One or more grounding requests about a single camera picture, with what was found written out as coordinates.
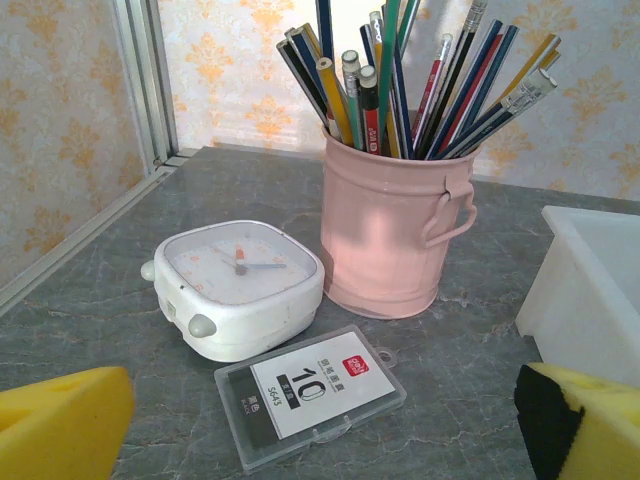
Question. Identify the navy pencil white eraser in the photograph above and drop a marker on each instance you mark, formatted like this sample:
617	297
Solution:
500	117

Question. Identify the red black pencil white eraser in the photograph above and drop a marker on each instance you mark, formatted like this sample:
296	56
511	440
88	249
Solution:
371	125

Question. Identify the aluminium side rail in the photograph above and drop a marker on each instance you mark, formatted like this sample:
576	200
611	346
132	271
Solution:
75	235

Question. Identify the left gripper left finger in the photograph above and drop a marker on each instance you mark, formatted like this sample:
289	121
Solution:
60	425

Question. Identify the green pencil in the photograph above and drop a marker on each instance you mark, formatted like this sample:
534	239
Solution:
386	75

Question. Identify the aluminium corner post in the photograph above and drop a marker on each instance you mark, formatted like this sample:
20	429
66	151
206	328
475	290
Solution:
145	75

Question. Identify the small white card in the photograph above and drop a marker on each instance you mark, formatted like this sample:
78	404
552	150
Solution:
320	390

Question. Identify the teal pencil white eraser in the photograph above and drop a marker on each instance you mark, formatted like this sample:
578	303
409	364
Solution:
354	110

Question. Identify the navy blue pencil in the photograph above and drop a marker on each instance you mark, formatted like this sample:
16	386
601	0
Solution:
307	65
495	65

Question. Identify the red white pencil with eraser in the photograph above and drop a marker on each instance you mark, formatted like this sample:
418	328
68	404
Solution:
434	85

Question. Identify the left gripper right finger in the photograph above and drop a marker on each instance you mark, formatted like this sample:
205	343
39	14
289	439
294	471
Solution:
600	430

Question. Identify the yellow pencil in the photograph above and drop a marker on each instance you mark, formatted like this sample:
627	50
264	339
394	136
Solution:
535	62
336	105

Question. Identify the white square alarm clock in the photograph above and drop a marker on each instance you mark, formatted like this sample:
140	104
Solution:
240	310

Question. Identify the black white striped pencil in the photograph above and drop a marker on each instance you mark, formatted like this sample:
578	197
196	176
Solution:
305	85

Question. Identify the black pencil silver ferrule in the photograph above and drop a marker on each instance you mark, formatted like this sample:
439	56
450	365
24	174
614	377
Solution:
462	55

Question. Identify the white plastic bin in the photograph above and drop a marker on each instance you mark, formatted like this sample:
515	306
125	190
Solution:
575	300

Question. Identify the pink metal pencil bucket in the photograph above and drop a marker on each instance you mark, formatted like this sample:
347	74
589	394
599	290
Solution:
380	240

